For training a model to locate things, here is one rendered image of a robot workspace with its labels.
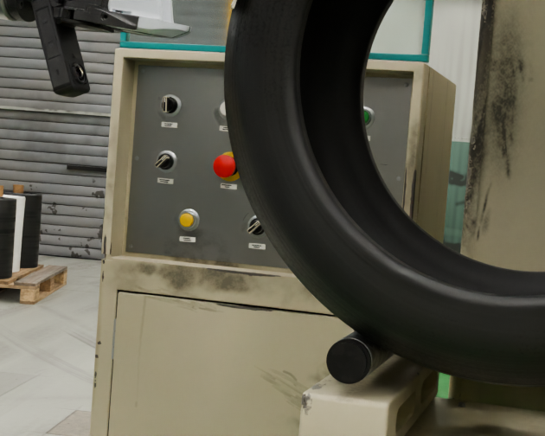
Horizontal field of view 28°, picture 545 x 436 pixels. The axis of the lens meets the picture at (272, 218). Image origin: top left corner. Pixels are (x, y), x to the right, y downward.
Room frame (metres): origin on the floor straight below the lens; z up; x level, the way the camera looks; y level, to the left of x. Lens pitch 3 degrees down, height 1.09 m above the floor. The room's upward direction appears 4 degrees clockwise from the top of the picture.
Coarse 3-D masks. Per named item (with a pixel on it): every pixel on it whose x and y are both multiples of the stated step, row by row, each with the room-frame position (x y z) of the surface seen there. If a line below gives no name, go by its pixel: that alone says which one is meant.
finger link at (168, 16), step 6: (162, 0) 1.23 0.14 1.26; (168, 0) 1.23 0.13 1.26; (162, 6) 1.23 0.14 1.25; (168, 6) 1.23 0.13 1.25; (126, 12) 1.24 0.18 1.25; (162, 12) 1.23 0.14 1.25; (168, 12) 1.22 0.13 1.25; (168, 18) 1.22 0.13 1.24; (126, 30) 1.23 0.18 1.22; (162, 36) 1.22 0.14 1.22
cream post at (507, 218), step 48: (528, 0) 1.38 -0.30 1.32; (480, 48) 1.39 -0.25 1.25; (528, 48) 1.37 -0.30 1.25; (480, 96) 1.39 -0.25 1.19; (528, 96) 1.37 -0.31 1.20; (480, 144) 1.39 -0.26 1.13; (528, 144) 1.37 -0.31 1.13; (480, 192) 1.39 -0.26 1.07; (528, 192) 1.37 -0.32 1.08; (480, 240) 1.38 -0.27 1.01; (528, 240) 1.37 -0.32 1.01; (480, 384) 1.38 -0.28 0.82
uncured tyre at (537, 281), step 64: (256, 0) 1.05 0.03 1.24; (320, 0) 1.29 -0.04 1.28; (384, 0) 1.30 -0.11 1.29; (256, 64) 1.05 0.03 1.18; (320, 64) 1.32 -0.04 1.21; (256, 128) 1.05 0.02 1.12; (320, 128) 1.31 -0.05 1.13; (256, 192) 1.07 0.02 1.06; (320, 192) 1.02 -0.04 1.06; (384, 192) 1.30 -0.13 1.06; (320, 256) 1.03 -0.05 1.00; (384, 256) 1.00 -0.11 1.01; (448, 256) 1.27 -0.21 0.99; (384, 320) 1.01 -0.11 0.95; (448, 320) 0.99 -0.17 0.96; (512, 320) 0.97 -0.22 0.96; (512, 384) 1.02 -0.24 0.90
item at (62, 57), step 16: (48, 0) 1.23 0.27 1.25; (48, 16) 1.23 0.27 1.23; (48, 32) 1.23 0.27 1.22; (64, 32) 1.24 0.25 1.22; (48, 48) 1.23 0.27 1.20; (64, 48) 1.23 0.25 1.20; (48, 64) 1.23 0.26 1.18; (64, 64) 1.22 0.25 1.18; (80, 64) 1.25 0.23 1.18; (64, 80) 1.22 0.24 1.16; (80, 80) 1.23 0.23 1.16
